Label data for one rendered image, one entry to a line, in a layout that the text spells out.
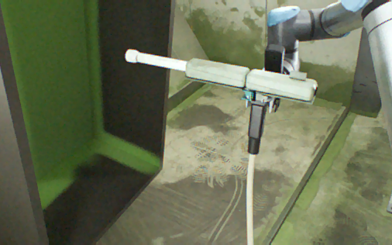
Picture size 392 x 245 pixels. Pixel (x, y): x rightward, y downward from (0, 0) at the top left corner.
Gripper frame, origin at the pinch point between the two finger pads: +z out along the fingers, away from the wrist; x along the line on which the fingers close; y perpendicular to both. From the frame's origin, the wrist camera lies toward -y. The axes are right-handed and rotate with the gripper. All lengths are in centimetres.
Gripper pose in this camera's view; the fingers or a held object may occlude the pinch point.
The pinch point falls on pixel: (258, 94)
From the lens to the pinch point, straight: 89.2
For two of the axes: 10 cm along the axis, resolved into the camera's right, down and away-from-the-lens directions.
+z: -3.8, 3.8, -8.4
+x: -9.2, -2.4, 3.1
